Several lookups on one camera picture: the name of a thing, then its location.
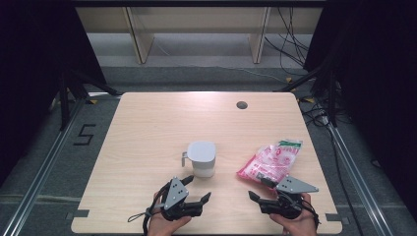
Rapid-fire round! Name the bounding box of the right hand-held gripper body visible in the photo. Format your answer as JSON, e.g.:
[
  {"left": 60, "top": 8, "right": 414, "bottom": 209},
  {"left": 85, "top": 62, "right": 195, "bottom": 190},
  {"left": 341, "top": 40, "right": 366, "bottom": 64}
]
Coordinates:
[{"left": 259, "top": 175, "right": 320, "bottom": 220}]

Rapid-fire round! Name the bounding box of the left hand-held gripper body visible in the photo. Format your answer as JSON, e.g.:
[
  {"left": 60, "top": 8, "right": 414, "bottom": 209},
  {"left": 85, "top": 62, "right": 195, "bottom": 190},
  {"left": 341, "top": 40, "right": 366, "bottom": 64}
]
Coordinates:
[{"left": 159, "top": 176, "right": 203, "bottom": 221}]

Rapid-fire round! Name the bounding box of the pink and white plastic bag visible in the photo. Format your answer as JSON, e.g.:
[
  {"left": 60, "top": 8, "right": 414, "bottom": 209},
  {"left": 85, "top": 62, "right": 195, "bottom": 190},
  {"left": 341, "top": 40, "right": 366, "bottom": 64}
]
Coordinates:
[{"left": 236, "top": 139, "right": 303, "bottom": 189}]

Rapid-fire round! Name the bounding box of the white lidded container with handle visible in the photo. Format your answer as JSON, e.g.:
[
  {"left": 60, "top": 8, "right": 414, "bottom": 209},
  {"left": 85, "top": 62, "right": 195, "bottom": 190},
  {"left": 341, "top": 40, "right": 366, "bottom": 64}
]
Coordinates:
[{"left": 181, "top": 141, "right": 217, "bottom": 179}]

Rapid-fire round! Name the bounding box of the person's left hand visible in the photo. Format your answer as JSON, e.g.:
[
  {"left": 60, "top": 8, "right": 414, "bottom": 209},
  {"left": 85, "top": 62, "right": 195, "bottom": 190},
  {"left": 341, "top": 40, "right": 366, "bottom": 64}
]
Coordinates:
[{"left": 147, "top": 193, "right": 193, "bottom": 236}]

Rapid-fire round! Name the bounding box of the person's right hand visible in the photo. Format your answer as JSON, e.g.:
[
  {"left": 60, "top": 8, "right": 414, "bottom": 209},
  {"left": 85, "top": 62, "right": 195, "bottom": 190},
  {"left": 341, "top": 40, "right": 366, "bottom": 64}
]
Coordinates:
[{"left": 268, "top": 192, "right": 319, "bottom": 236}]

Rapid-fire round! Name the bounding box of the black metal stand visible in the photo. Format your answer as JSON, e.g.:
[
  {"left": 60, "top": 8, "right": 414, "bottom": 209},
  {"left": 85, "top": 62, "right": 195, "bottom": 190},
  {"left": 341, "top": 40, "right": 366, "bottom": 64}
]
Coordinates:
[
  {"left": 58, "top": 68, "right": 123, "bottom": 132},
  {"left": 274, "top": 62, "right": 341, "bottom": 128}
]

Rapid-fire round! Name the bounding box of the black curtain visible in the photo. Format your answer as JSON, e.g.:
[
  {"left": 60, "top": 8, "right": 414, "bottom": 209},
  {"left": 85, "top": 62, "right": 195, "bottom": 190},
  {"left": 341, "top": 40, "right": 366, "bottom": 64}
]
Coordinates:
[
  {"left": 0, "top": 0, "right": 108, "bottom": 188},
  {"left": 303, "top": 0, "right": 417, "bottom": 227}
]

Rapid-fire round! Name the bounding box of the aluminium floor rail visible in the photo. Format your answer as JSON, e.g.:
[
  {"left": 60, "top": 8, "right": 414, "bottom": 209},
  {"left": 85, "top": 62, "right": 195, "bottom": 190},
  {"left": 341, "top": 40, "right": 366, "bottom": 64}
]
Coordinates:
[
  {"left": 327, "top": 123, "right": 398, "bottom": 236},
  {"left": 0, "top": 97, "right": 89, "bottom": 236}
]

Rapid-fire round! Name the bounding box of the black floor cable tangle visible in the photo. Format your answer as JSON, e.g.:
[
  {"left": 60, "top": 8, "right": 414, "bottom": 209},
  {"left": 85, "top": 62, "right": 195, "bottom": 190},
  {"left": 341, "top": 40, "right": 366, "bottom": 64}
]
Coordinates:
[{"left": 297, "top": 93, "right": 366, "bottom": 236}]

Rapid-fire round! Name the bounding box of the thin white floor cable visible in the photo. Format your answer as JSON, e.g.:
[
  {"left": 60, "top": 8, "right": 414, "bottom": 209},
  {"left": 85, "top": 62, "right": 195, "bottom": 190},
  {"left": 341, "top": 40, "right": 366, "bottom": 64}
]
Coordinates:
[{"left": 153, "top": 38, "right": 286, "bottom": 83}]

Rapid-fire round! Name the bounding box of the black hanging cable bundle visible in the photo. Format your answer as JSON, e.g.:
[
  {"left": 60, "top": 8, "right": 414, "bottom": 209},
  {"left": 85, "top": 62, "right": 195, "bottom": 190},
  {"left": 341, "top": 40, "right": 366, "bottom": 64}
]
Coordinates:
[{"left": 264, "top": 7, "right": 311, "bottom": 77}]

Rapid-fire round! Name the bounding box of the light wooden desk frame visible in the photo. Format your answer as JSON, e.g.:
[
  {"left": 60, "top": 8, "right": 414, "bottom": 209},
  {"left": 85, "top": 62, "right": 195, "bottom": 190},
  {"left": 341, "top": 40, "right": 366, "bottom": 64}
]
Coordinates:
[{"left": 75, "top": 6, "right": 324, "bottom": 65}]

